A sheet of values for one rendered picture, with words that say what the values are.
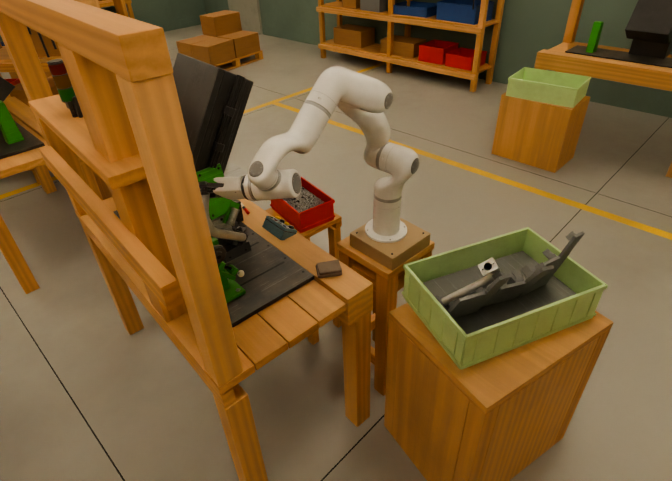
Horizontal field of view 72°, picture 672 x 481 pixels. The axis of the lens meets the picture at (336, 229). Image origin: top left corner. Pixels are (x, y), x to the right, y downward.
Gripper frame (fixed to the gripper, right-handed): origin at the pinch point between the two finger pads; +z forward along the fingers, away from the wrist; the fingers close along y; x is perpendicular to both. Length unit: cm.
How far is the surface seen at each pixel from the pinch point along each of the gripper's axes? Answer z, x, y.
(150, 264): 10.8, 24.1, 9.6
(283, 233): 7, 1, -64
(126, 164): 12.5, -3.4, 20.9
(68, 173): 78, -17, -11
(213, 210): 26.7, -4.7, -39.3
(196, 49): 366, -377, -414
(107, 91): 10.7, -20.3, 31.7
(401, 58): 56, -348, -500
